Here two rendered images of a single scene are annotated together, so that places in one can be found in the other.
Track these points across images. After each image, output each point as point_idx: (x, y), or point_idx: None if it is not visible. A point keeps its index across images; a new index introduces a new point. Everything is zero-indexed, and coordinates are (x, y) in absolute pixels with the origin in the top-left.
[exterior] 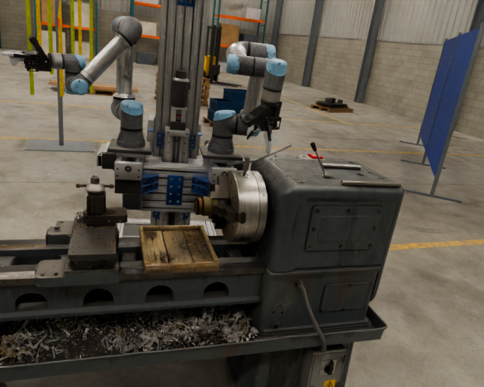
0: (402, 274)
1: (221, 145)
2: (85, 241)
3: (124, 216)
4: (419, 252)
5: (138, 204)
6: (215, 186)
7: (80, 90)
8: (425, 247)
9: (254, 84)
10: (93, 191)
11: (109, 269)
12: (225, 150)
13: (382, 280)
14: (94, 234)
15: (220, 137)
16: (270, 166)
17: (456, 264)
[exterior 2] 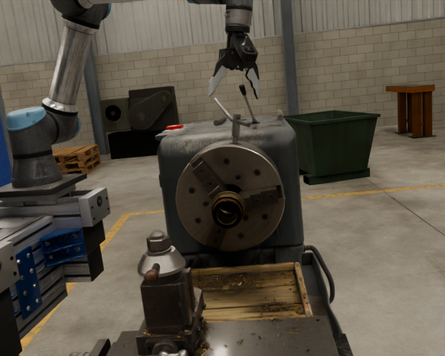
0: (132, 275)
1: (52, 166)
2: (273, 354)
3: (202, 292)
4: (106, 256)
5: (17, 341)
6: (214, 179)
7: None
8: (102, 250)
9: (84, 46)
10: (184, 264)
11: (348, 343)
12: (60, 172)
13: (132, 289)
14: (239, 345)
15: (46, 153)
16: (208, 134)
17: (140, 244)
